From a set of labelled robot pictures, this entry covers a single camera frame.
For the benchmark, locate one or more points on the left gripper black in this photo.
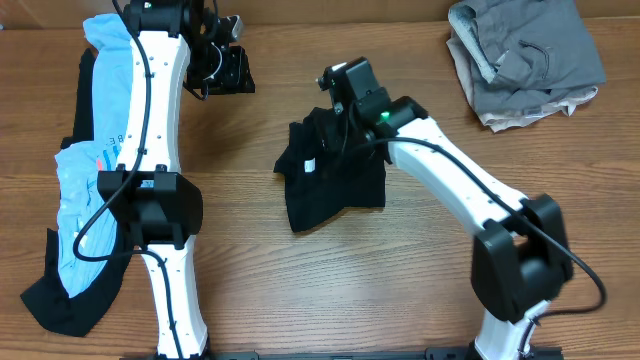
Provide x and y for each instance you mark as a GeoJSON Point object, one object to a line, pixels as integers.
{"type": "Point", "coordinates": [236, 80]}

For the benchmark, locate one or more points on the black t-shirt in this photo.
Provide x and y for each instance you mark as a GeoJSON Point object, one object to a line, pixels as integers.
{"type": "Point", "coordinates": [319, 183]}

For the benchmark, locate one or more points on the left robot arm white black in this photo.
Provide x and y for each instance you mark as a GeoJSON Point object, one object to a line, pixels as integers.
{"type": "Point", "coordinates": [176, 46]}

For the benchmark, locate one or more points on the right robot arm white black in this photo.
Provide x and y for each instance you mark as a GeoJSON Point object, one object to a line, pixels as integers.
{"type": "Point", "coordinates": [519, 258]}

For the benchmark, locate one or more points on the light blue t-shirt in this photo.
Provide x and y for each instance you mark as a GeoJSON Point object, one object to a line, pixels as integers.
{"type": "Point", "coordinates": [78, 166]}

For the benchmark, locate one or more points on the black garment under blue shirt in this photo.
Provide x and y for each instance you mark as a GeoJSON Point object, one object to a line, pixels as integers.
{"type": "Point", "coordinates": [46, 299]}

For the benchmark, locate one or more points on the gray folded garment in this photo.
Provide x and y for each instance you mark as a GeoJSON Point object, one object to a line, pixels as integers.
{"type": "Point", "coordinates": [525, 53]}

